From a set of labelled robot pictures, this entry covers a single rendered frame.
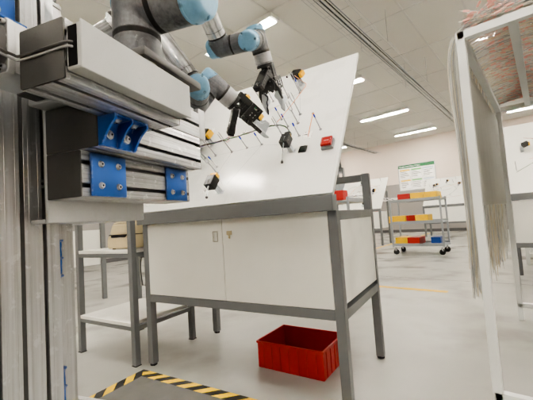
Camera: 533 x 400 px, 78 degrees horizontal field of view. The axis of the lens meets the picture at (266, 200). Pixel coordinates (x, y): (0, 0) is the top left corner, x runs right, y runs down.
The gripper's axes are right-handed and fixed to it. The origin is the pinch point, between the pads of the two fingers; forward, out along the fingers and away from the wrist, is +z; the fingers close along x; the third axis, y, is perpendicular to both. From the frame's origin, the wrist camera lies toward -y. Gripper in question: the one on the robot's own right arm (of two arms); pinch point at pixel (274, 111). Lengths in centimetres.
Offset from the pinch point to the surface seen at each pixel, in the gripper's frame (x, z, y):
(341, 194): 66, 146, 215
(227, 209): 25.3, 35.5, -24.6
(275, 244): 2, 52, -28
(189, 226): 54, 44, -26
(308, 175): -13.5, 28.1, -10.7
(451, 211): -9, 473, 751
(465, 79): -72, 7, 17
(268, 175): 8.1, 27.1, -8.4
